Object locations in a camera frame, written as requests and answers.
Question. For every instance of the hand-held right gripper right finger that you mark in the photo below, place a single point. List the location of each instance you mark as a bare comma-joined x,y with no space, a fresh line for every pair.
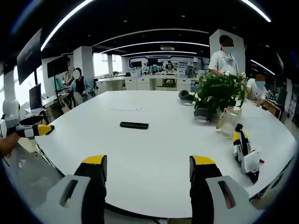
217,193

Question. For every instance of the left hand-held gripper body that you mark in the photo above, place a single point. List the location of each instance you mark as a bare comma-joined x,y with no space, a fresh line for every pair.
10,112

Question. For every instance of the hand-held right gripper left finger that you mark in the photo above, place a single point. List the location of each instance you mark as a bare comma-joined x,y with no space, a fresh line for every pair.
77,191

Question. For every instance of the black remote control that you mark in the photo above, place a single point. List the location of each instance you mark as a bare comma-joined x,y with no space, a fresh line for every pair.
134,125

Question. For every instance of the person's left hand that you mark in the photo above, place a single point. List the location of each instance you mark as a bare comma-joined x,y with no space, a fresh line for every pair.
7,143

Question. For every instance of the computer monitor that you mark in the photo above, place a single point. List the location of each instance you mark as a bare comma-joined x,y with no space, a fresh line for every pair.
35,96

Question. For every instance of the grey mesh chair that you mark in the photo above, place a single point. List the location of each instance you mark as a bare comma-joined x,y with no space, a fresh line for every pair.
30,170

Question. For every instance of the spare hand-held gripper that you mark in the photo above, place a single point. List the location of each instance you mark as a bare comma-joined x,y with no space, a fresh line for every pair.
245,154

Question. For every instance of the black screen on stand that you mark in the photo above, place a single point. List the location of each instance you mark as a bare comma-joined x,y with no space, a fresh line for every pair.
57,67

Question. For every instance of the clear glass pitcher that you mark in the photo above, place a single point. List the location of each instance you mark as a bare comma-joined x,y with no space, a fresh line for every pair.
227,122

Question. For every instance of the grey padded headset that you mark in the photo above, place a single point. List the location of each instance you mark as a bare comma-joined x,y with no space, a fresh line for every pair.
185,96
201,114

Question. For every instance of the green potted plant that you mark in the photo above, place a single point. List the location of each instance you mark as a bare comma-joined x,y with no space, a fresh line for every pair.
218,89

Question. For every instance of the large dark wall screen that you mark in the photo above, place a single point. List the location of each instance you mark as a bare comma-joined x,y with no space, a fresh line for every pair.
29,57

